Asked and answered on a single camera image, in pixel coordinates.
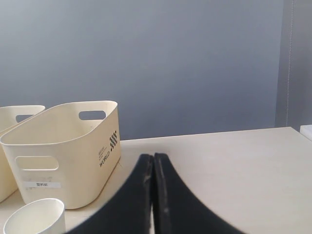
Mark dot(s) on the cream bin middle paper label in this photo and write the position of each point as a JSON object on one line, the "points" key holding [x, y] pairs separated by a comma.
{"points": [[8, 121]]}

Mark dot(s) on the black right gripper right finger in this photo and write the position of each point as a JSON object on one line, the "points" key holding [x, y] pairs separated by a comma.
{"points": [[177, 210]]}

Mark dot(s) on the cream bin right plastic label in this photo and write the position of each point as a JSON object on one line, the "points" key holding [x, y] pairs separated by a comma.
{"points": [[66, 152]]}

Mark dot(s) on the white paper cup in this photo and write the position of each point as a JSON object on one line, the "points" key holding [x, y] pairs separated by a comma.
{"points": [[44, 216]]}

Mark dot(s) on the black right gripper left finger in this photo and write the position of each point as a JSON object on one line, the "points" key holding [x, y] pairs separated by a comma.
{"points": [[129, 210]]}

